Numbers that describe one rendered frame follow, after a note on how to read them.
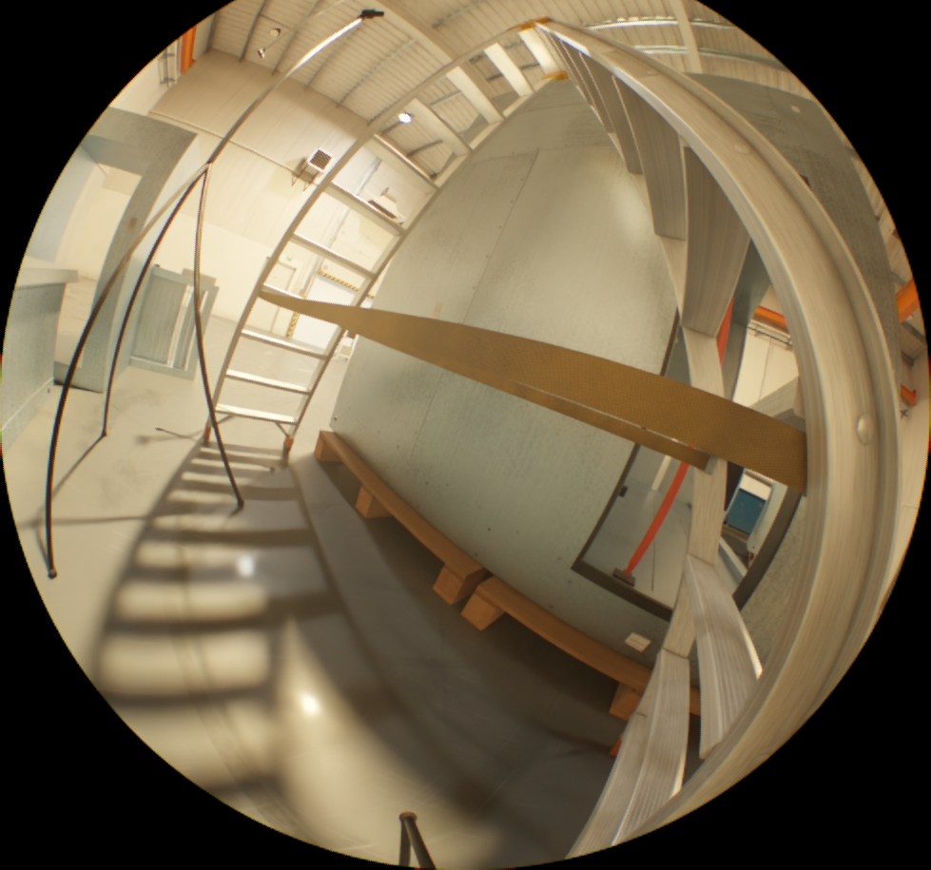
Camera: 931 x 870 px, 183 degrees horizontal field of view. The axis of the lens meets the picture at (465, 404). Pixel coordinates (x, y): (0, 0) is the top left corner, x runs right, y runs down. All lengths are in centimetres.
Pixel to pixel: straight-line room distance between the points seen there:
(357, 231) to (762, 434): 1079
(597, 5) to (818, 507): 763
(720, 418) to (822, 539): 9
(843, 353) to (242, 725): 94
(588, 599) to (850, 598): 87
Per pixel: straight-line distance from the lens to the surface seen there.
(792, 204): 28
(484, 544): 109
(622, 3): 756
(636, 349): 94
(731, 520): 728
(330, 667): 87
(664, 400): 17
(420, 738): 84
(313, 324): 1044
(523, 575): 105
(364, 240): 1090
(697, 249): 42
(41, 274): 160
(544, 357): 19
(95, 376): 218
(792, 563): 108
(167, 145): 220
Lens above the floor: 77
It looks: 5 degrees down
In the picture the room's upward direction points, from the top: 22 degrees clockwise
